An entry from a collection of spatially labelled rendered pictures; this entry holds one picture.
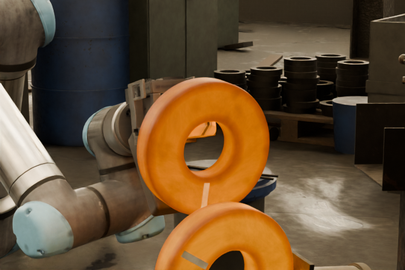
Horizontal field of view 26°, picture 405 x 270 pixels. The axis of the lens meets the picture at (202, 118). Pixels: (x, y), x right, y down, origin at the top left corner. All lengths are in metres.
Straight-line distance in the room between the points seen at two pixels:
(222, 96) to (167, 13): 3.88
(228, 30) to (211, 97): 8.28
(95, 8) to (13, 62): 3.21
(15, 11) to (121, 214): 0.39
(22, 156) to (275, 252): 0.42
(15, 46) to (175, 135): 0.53
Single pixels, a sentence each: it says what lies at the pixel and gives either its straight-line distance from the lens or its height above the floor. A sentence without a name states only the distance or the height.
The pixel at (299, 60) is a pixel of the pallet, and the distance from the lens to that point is 4.84.
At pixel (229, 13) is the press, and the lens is 9.24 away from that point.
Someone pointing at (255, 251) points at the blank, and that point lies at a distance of 0.93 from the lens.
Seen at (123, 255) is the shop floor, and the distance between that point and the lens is 3.09.
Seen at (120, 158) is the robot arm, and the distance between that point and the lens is 1.23.
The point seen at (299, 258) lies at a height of 0.72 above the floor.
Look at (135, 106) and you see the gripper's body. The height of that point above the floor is 0.85.
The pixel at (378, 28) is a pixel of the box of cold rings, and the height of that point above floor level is 0.71.
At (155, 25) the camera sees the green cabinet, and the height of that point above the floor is 0.64.
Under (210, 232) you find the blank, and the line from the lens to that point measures 0.89.
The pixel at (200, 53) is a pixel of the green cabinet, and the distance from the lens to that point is 5.14.
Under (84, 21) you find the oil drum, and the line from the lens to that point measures 4.64.
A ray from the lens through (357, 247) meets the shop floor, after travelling 3.20.
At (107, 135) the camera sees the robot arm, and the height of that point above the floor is 0.80.
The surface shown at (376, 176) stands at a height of 0.60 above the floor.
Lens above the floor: 1.04
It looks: 11 degrees down
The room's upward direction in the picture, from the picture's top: straight up
